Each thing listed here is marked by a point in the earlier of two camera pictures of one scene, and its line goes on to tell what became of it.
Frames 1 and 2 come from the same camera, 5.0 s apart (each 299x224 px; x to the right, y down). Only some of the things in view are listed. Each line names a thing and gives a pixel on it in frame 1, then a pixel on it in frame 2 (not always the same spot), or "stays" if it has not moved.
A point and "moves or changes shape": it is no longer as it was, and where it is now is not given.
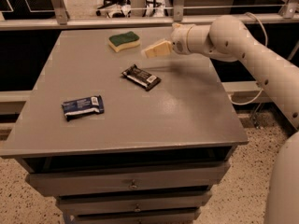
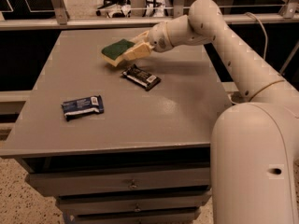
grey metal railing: x=289 y=12 stays
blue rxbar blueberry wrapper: x=89 y=105 stays
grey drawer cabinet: x=121 y=138 stays
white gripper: x=179 y=40 → x=158 y=38
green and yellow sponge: x=121 y=42 moves or changes shape
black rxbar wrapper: x=141 y=77 stays
